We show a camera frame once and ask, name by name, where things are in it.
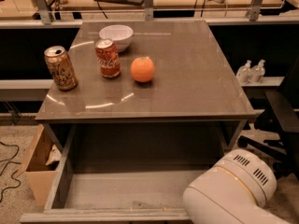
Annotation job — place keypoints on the grey top drawer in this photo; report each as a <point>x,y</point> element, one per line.
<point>128,173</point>

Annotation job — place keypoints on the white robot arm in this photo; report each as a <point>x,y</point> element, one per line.
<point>233,191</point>

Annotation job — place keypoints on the grey drawer cabinet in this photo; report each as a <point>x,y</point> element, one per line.
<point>192,81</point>

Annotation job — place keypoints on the orange fruit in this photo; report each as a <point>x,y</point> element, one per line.
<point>142,69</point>

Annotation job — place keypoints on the red cola can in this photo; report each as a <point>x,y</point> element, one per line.
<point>108,58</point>

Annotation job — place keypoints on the white bowl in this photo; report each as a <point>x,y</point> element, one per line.
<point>121,35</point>

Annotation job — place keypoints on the left clear sanitizer bottle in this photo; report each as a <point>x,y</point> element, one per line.
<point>243,73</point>

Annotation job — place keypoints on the clear sanitizer bottle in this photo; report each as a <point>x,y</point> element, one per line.
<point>257,72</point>
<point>243,73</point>

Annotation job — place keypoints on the gold soda can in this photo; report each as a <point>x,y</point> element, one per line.
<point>61,68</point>

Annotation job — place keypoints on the crumpled paper in box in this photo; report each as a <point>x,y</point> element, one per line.
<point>54,156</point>

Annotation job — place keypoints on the right clear sanitizer bottle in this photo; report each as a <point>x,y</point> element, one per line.
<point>257,72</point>

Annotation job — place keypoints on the cardboard box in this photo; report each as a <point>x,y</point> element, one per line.
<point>34,165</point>

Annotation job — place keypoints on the black office chair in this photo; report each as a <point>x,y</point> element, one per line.
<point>280,116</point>

